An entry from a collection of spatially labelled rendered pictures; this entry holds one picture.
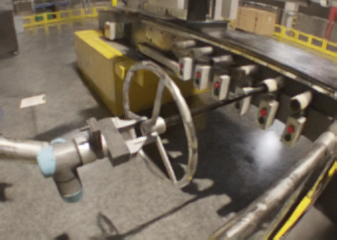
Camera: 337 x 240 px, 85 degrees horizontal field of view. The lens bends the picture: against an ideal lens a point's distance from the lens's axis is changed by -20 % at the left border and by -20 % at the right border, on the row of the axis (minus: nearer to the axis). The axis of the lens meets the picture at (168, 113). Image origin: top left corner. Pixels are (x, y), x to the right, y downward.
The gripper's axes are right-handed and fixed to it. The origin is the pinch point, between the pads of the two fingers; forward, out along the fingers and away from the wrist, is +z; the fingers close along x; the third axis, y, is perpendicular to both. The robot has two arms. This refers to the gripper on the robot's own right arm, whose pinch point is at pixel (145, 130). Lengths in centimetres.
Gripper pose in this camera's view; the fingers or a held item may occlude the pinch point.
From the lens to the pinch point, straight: 66.1
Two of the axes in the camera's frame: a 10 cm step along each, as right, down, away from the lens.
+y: -1.9, 7.0, 6.9
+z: 8.2, -2.7, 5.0
